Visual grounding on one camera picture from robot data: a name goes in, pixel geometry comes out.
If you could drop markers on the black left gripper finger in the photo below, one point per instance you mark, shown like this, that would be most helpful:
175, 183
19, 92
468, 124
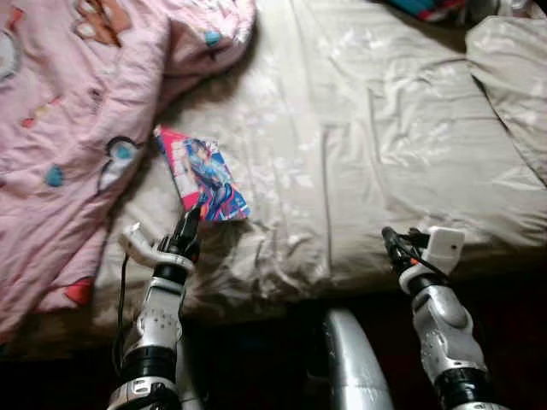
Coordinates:
190, 222

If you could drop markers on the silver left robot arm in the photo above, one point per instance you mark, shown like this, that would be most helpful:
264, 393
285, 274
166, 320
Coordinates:
158, 325

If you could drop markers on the silver robot leg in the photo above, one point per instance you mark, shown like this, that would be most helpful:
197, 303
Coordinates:
355, 367
190, 384

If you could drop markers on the white floral crumpled cloth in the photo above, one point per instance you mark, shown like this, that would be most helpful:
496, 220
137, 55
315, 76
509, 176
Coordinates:
517, 7

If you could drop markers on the striped red blue bolster pillow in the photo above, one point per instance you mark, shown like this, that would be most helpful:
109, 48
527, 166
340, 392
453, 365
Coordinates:
423, 8

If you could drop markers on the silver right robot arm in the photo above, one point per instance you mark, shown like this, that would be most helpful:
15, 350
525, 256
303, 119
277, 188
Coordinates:
444, 333

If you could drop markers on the silver left robot leg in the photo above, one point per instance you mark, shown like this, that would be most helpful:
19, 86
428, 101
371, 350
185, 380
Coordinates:
190, 384

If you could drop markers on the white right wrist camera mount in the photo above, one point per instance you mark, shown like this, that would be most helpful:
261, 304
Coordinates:
444, 248

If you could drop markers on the colourful comic book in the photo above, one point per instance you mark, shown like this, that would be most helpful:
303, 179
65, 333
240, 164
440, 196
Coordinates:
205, 171

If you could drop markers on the silver right robot leg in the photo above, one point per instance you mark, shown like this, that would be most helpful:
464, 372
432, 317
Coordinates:
355, 367

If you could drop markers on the large beige floral pillow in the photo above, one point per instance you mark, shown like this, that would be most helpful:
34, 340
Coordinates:
517, 77

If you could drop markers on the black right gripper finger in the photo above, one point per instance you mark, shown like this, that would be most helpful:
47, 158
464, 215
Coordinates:
391, 241

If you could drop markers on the beige floral bed sheet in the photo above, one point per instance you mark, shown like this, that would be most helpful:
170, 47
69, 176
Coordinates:
385, 171

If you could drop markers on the pink printed quilt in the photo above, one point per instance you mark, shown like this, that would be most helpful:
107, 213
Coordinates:
77, 128

